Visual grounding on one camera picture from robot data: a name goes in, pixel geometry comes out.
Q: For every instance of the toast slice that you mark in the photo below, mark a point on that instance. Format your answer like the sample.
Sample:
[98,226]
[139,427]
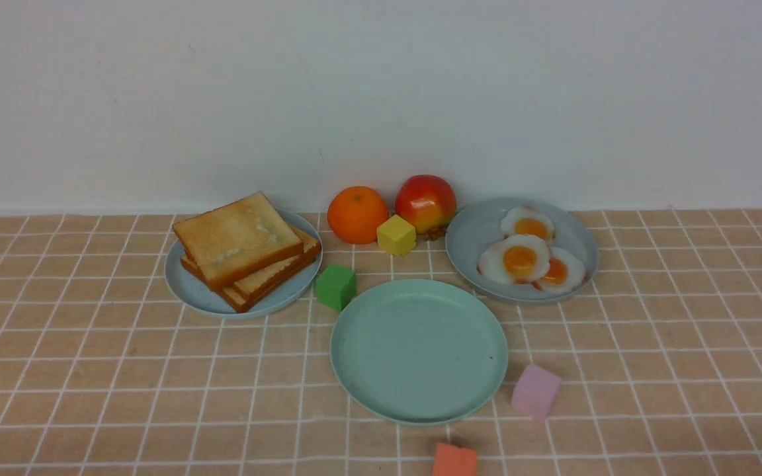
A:
[311,248]
[242,296]
[231,242]

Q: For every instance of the fried egg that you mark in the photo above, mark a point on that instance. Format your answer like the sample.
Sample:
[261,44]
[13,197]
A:
[527,221]
[565,273]
[518,259]

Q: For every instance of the yellow cube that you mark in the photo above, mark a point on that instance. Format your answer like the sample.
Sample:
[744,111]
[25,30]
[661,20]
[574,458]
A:
[396,236]

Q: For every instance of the orange fruit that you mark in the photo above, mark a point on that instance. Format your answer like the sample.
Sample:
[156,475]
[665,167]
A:
[355,214]

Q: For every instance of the red apple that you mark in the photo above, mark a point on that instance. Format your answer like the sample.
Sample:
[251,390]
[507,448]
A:
[428,203]

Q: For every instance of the green cube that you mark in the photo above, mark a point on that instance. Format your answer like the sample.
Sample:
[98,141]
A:
[336,286]

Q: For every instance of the grey blue egg plate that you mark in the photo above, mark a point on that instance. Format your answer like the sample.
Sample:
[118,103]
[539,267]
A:
[477,226]

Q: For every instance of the teal green plate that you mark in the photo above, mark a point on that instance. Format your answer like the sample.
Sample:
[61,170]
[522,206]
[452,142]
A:
[419,352]

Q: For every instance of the light blue bread plate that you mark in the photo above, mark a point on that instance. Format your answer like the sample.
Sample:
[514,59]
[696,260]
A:
[188,289]

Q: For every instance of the pink cube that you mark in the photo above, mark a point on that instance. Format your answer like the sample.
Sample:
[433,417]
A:
[535,392]

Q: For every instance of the orange red cube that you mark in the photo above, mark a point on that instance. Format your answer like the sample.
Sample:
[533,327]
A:
[453,460]

